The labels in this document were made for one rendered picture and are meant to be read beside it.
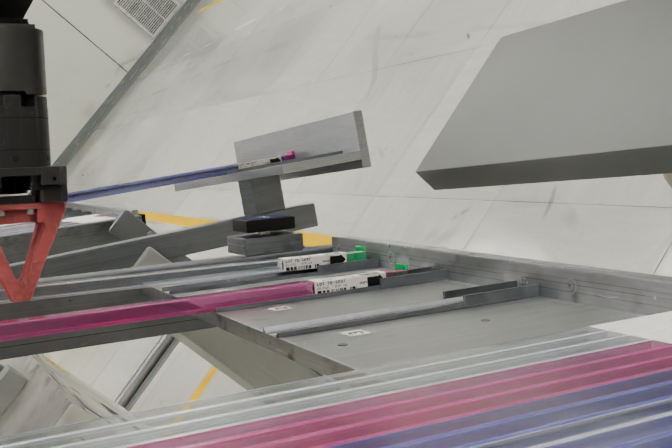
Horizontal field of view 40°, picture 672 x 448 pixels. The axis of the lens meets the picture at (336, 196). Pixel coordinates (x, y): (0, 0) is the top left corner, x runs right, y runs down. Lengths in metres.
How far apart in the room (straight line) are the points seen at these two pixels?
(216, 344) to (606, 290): 0.62
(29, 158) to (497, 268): 0.35
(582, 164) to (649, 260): 0.82
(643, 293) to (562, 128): 0.47
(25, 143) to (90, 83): 7.72
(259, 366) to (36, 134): 0.51
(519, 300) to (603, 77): 0.46
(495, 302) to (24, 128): 0.36
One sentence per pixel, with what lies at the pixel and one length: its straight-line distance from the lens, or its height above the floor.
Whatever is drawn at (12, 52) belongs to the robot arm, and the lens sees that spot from 0.71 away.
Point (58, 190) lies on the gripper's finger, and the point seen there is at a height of 0.98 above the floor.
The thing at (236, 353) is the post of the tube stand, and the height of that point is 0.65.
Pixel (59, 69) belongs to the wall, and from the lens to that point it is 8.38.
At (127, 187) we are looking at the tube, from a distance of 1.08.
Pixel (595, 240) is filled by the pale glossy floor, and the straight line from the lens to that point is 1.90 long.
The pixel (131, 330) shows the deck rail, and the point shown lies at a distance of 0.83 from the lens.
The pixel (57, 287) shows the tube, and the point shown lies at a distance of 0.73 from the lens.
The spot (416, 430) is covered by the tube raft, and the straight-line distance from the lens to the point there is 0.32.
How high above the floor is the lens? 1.08
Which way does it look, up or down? 21 degrees down
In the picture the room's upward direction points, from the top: 49 degrees counter-clockwise
